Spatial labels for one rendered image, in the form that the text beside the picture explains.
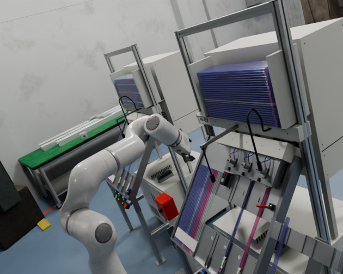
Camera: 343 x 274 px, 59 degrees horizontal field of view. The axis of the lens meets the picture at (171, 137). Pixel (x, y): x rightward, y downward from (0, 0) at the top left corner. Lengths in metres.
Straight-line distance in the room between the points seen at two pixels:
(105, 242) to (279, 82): 0.89
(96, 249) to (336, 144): 1.24
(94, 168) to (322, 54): 1.11
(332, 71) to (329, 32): 0.18
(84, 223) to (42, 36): 5.20
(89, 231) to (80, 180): 0.16
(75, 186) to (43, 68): 4.99
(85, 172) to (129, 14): 6.04
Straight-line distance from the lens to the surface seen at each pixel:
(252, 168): 1.56
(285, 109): 1.35
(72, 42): 6.14
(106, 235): 0.96
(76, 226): 1.00
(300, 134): 1.41
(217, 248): 1.73
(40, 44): 5.94
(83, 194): 0.98
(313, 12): 7.54
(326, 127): 1.62
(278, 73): 1.31
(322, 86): 1.56
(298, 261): 1.84
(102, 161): 0.99
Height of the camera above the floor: 1.94
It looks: 19 degrees down
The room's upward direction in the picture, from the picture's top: 20 degrees counter-clockwise
